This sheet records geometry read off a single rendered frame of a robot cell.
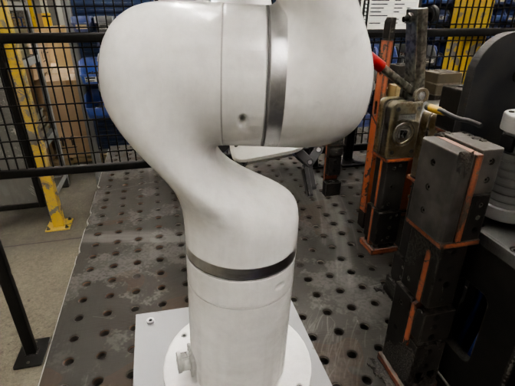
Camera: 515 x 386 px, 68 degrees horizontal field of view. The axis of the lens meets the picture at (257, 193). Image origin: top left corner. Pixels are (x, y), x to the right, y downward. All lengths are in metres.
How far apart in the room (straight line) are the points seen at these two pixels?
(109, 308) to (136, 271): 0.11
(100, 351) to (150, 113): 0.50
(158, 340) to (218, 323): 0.18
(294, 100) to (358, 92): 0.05
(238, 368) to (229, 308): 0.09
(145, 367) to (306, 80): 0.41
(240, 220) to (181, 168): 0.07
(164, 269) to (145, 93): 0.61
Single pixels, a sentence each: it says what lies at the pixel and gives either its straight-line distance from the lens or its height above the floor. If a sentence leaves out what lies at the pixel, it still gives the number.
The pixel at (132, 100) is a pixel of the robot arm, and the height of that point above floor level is 1.15.
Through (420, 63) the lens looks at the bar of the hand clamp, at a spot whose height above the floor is 1.12.
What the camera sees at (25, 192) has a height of 0.24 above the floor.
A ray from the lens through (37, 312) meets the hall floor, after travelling 2.03.
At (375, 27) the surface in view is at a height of 1.16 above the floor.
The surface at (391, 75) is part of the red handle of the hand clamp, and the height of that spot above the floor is 1.10.
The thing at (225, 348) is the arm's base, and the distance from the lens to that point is 0.44.
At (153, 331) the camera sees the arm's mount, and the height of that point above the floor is 0.80.
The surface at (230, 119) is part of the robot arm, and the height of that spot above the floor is 1.13.
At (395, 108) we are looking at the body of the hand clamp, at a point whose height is 1.04.
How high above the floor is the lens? 1.21
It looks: 26 degrees down
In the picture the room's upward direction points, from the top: straight up
